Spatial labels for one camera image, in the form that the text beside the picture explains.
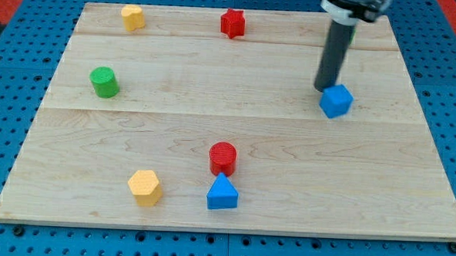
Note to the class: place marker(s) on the wooden board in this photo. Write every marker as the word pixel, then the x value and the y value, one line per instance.
pixel 183 86

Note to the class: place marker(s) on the green block behind rod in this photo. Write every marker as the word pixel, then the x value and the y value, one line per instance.
pixel 353 35

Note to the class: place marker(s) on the green cylinder block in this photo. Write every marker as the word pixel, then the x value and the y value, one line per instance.
pixel 104 82

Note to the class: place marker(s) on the blue cube block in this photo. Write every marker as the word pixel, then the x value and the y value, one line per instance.
pixel 336 101

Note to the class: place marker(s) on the yellow hexagon block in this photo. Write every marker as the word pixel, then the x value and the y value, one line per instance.
pixel 145 187

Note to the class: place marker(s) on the robot arm end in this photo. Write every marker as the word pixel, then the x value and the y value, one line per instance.
pixel 349 12

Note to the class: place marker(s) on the grey pusher rod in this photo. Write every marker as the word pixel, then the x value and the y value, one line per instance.
pixel 338 41

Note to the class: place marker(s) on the blue triangle block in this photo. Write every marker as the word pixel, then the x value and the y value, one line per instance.
pixel 222 194

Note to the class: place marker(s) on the red star block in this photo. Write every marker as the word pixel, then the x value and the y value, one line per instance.
pixel 233 23

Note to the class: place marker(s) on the yellow heart block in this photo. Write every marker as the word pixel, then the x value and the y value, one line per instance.
pixel 132 17

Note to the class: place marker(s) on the red cylinder block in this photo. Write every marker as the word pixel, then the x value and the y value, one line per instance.
pixel 222 157

